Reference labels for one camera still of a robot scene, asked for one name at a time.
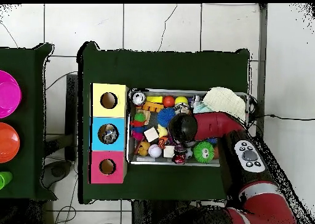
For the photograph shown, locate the white baseball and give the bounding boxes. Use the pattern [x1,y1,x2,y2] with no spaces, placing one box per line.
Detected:
[148,144,163,159]

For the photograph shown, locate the yellow ball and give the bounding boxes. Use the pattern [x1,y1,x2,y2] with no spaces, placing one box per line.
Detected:
[175,95,189,106]

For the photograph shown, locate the black cable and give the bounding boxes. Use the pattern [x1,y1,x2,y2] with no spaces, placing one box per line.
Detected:
[250,93,315,122]

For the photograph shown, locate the red silver soda can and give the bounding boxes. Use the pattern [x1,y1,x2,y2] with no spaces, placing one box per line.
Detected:
[132,90,147,106]

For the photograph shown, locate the green spiky ball with eyes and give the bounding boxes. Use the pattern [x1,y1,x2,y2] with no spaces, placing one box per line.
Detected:
[193,140,216,164]

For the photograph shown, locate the orange plate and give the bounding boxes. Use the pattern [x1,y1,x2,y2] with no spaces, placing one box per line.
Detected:
[0,122,21,164]

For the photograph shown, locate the cream knitted cloth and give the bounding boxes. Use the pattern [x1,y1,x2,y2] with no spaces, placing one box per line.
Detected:
[203,87,247,122]

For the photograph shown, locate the green cup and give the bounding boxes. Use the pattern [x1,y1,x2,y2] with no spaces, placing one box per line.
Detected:
[0,171,13,190]

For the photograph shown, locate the plain wooden cube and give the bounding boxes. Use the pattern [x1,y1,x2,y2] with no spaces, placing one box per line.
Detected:
[144,127,160,143]

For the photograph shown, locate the pink plate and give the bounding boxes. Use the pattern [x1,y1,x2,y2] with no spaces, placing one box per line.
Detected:
[0,70,23,119]

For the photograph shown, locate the bag of coloured spiky balls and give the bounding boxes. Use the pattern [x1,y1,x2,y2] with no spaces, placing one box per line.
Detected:
[130,110,148,142]

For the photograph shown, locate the clear mesh bin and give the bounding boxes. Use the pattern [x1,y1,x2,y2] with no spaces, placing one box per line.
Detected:
[127,88,250,168]

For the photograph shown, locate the wooden box with three holes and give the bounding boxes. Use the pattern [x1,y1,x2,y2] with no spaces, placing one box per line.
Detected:
[90,82,130,185]

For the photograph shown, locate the red black can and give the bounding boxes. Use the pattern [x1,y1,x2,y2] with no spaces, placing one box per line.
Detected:
[172,152,188,166]

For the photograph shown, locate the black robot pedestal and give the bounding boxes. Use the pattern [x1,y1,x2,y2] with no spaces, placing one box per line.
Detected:
[132,199,227,224]

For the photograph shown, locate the red orange ball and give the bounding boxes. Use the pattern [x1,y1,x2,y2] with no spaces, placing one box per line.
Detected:
[163,95,177,108]

